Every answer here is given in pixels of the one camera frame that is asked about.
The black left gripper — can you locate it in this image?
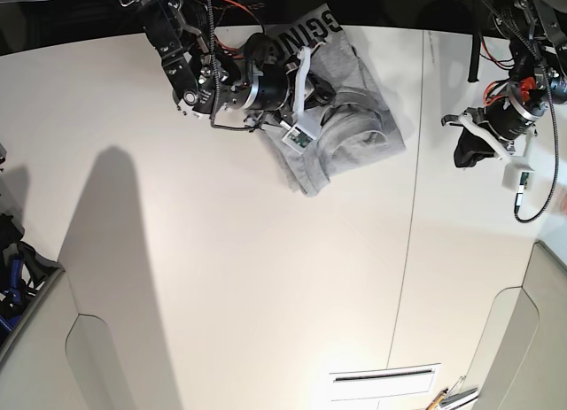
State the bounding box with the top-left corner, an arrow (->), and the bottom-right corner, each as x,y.
441,80 -> 553,168

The grey T-shirt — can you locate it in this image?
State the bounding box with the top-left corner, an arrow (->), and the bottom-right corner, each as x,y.
261,4 -> 405,197

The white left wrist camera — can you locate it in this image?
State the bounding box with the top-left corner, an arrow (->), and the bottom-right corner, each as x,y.
501,134 -> 534,191

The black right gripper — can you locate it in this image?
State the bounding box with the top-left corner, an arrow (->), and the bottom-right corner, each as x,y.
241,46 -> 338,128

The grey metal tool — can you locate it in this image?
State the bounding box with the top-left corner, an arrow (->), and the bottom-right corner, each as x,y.
437,376 -> 479,410

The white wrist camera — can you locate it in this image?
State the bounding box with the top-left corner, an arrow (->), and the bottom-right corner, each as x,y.
282,112 -> 322,154
501,134 -> 534,191

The blue and black equipment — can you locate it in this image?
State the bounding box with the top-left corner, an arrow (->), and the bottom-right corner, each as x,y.
1,213 -> 60,344

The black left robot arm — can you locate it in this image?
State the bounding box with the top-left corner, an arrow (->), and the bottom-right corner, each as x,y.
441,0 -> 566,168

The white vent panel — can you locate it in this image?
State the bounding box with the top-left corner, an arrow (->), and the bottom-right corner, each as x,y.
329,363 -> 441,401

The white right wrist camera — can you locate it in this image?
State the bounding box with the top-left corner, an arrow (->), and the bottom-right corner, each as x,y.
282,112 -> 322,154

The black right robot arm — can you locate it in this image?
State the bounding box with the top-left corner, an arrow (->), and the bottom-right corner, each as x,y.
119,0 -> 336,131

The yellow handled tool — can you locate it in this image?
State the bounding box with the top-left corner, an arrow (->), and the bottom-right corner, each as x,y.
426,389 -> 448,410

